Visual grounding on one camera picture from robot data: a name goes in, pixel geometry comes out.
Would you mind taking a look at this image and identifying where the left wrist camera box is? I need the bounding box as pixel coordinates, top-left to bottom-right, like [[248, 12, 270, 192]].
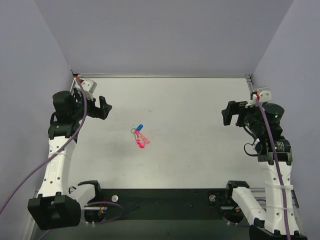
[[72, 78, 97, 98]]

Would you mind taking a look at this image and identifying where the pink keychain charm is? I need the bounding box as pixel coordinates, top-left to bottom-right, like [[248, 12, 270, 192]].
[[134, 130, 150, 149]]

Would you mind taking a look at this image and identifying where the purple cable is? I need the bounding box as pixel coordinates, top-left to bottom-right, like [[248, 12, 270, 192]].
[[0, 76, 125, 240], [226, 96, 292, 240]]

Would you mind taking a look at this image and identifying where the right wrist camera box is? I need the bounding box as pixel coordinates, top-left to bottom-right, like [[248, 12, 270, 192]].
[[245, 86, 272, 108]]

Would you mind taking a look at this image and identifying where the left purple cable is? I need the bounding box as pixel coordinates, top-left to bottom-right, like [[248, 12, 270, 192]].
[[0, 76, 125, 240]]

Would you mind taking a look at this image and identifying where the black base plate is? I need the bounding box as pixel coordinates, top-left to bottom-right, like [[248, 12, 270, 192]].
[[84, 188, 244, 223]]

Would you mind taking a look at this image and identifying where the blue capped key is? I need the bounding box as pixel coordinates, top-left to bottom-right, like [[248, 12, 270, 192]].
[[135, 124, 144, 132]]

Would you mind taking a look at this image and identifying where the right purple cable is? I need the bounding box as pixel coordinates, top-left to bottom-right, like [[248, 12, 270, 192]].
[[226, 96, 292, 240]]

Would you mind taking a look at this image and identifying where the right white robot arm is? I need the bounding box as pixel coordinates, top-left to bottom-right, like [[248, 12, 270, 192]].
[[221, 101, 307, 240]]

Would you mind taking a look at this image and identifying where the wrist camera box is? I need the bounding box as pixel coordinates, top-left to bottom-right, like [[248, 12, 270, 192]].
[[72, 78, 97, 98], [245, 86, 272, 108]]

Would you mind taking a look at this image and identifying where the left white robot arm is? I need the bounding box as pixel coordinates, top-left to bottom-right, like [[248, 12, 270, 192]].
[[27, 89, 112, 231]]

